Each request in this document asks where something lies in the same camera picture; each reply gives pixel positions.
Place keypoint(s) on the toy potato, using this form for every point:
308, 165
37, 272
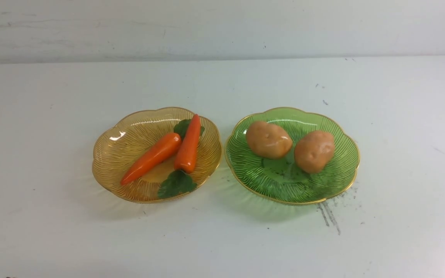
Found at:
268, 140
314, 151

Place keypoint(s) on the green ribbed plastic plate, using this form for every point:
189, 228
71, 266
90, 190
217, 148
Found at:
281, 180

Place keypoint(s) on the toy carrot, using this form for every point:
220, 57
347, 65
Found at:
153, 157
190, 131

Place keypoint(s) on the amber ribbed plastic plate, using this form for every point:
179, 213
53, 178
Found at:
118, 148

